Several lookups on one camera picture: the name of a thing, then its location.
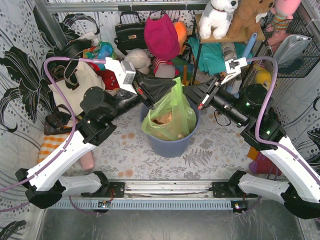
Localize green plastic trash bag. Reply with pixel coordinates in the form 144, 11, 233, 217
141, 77, 197, 141

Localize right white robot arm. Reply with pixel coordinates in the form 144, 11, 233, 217
183, 80, 320, 219

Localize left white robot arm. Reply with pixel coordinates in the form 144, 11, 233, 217
15, 72, 176, 209

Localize rainbow striped bag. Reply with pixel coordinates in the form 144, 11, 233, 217
172, 57, 194, 86

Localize cream canvas tote bag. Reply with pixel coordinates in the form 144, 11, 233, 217
47, 59, 106, 117

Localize magenta hanging cloth bag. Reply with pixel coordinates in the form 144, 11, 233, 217
144, 14, 180, 61

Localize blue plastic trash bin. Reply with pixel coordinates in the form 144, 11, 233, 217
147, 98, 200, 158

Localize brown leather bag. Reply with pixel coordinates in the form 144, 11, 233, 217
43, 104, 72, 136

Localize red folded cloth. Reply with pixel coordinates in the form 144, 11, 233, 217
96, 69, 120, 91

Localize pink plush pig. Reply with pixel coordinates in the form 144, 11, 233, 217
153, 58, 180, 78

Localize white plush lamb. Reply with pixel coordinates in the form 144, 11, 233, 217
124, 48, 151, 75

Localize crumpled brown paper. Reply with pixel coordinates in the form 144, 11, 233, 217
151, 111, 172, 125

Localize teal folded cloth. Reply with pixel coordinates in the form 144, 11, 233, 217
188, 37, 246, 75

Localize yellow plush duck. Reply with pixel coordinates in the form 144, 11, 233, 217
253, 62, 272, 90

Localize colourful scarf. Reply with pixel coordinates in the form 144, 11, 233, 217
82, 41, 117, 64

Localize black leather handbag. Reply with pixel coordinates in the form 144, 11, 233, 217
114, 11, 148, 56

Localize orange plush toy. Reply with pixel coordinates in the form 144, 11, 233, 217
173, 21, 188, 52

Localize pink glasses case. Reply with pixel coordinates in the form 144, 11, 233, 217
79, 151, 95, 171

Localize colourful sock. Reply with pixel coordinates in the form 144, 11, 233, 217
247, 147, 282, 176

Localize black curved hat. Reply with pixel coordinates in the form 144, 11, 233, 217
54, 39, 93, 58

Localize white plush dog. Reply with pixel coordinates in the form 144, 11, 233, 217
199, 0, 239, 40

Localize orange checked towel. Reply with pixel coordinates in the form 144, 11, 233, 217
37, 133, 69, 163

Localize brown plush bear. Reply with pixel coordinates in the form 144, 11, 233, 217
227, 0, 275, 39

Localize silver foil pouch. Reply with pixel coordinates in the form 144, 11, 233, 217
273, 34, 312, 65

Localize pink plush toy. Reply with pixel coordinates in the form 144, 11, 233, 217
266, 0, 301, 32

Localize blue handled mop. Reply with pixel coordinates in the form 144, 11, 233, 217
224, 32, 258, 95

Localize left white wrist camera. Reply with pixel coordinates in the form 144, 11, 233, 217
104, 57, 137, 94

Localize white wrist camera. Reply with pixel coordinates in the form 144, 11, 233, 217
221, 57, 248, 85
104, 57, 137, 94

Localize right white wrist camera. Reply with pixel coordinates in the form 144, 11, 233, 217
221, 57, 248, 85

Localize black wire basket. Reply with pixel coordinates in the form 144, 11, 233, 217
261, 12, 320, 78

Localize metal base rail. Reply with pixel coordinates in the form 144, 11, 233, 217
52, 180, 249, 213

